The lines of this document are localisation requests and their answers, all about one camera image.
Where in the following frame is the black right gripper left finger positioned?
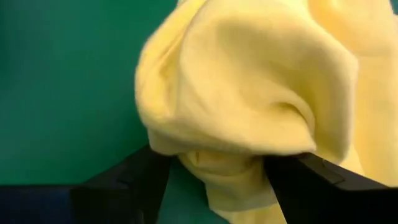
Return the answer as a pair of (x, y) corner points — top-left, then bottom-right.
(70, 146), (172, 224)

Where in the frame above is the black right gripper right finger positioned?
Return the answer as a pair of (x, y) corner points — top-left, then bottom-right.
(263, 152), (398, 224)

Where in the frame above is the yellow garment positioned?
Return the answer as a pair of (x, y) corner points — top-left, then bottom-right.
(134, 0), (398, 224)

